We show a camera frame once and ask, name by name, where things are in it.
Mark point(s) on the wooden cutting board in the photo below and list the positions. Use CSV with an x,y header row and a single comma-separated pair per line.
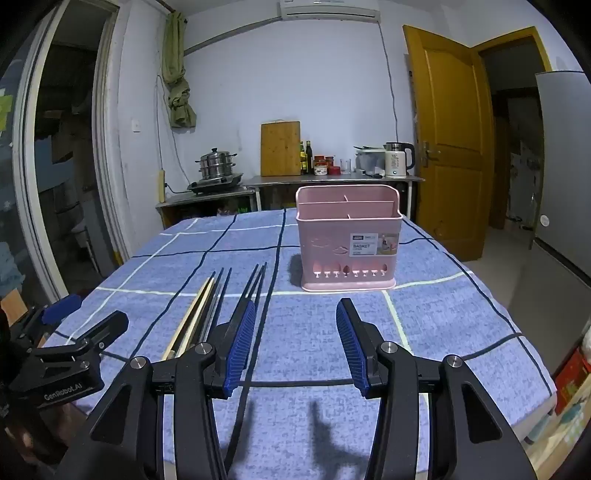
x,y
280,148

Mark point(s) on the dark oil bottle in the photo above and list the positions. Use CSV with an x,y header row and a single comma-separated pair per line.
x,y
303,159
309,159

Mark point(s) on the pale wooden chopstick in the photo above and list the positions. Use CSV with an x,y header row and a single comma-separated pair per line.
x,y
196,318
189,316

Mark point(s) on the steel steamer pot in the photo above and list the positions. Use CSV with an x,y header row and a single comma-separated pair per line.
x,y
215,164

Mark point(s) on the white rice cooker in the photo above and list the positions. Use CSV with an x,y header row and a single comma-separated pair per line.
x,y
371,161

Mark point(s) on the clear drinking glass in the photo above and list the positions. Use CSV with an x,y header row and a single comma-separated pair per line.
x,y
346,165

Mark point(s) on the grey refrigerator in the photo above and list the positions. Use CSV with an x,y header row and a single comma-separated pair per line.
x,y
565,161

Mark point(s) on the induction cooker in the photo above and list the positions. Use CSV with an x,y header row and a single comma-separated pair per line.
x,y
214,183

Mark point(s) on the grey chopstick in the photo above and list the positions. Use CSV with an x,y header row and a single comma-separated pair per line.
x,y
205,295

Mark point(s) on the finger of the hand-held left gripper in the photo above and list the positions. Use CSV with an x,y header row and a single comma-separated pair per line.
x,y
60,311
104,330

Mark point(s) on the yellow door frame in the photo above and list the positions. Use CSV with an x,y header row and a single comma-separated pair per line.
x,y
508,39

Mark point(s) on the white electric kettle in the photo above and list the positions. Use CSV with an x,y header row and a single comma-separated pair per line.
x,y
397,161

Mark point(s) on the yellow wooden door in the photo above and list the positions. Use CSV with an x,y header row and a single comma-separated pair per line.
x,y
450,138

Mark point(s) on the white air conditioner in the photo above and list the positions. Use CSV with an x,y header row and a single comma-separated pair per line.
x,y
328,10

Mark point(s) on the low steel counter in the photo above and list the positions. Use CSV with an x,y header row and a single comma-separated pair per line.
x,y
203,197

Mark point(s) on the blue checked tablecloth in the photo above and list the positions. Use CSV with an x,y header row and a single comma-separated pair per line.
x,y
438,323

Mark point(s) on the pink plastic utensil basket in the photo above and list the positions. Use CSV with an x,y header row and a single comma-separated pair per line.
x,y
346,240

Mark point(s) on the person's left hand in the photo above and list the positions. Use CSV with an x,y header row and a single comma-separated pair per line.
x,y
27,438

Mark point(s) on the white sliding door frame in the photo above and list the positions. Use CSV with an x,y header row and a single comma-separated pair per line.
x,y
99,138

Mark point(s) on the long steel counter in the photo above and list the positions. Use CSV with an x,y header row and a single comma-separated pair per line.
x,y
286,181

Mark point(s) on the red cardboard box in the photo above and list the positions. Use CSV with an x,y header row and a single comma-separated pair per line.
x,y
575,378

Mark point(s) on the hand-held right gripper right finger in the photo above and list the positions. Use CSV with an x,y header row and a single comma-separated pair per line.
x,y
354,350

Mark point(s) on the yellow power strip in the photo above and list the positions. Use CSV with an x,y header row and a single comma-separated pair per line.
x,y
162,184

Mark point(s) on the green knotted curtain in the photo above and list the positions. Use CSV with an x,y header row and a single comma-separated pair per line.
x,y
178,97

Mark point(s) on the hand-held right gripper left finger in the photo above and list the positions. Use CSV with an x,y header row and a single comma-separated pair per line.
x,y
238,350

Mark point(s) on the small red lid jar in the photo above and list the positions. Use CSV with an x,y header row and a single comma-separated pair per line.
x,y
329,161

